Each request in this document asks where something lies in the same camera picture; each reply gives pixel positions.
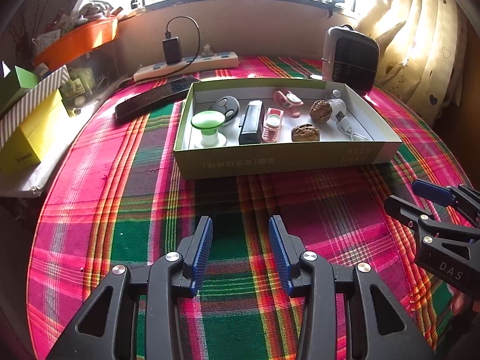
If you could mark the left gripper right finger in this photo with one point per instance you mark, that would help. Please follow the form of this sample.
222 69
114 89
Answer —
287 250

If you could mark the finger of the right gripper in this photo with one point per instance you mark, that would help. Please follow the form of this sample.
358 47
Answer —
405 212
434 193

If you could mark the yellow box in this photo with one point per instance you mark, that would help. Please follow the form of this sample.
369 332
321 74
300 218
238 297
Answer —
30 142

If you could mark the black rectangular device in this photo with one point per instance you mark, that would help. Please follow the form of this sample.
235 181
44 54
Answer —
251 125

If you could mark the small white knob figure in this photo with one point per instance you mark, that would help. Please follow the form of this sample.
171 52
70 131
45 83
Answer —
335 94

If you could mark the cream patterned curtain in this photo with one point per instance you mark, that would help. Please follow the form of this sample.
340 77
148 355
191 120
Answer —
422 47

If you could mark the pink clip with mint pad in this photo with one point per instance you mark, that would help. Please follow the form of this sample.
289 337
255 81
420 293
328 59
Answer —
272 125

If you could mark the black round disc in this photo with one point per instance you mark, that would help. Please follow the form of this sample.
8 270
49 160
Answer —
228 106

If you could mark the green mushroom suction holder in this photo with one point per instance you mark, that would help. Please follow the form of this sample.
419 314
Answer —
208 124

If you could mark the white green shallow box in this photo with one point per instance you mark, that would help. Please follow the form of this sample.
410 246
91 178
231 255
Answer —
354 135

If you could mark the white plug on strip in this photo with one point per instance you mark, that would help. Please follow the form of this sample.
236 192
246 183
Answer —
208 50

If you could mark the white power strip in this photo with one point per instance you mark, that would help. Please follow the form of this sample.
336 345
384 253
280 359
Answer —
187 65

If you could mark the green striped box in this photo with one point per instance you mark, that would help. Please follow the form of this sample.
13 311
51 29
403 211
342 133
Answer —
30 101

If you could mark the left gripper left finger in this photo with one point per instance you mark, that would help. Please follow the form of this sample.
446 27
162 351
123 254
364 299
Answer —
195 252

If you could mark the black grey small heater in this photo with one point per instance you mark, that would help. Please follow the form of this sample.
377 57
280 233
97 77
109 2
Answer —
351 58

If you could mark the black charger adapter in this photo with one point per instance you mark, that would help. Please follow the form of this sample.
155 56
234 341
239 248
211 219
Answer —
172 49

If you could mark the pink carabiner clip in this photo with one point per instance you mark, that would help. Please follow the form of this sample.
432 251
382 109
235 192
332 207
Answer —
289 102

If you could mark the right human hand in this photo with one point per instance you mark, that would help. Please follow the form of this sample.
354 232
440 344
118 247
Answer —
461 302

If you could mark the brown walnut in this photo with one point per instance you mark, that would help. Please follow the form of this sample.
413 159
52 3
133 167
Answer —
305 132
320 111

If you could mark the black smartphone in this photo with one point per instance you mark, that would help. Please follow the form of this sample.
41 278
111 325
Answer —
141 104

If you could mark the orange tray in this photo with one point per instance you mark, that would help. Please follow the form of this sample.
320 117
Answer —
77 42

